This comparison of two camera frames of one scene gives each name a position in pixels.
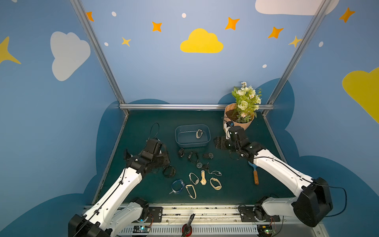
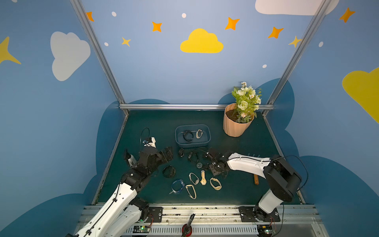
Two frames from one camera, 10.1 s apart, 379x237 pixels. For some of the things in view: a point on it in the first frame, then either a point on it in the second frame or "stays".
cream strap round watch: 218,187 stays
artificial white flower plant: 247,102 stays
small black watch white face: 181,152 stays
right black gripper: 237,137 to 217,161
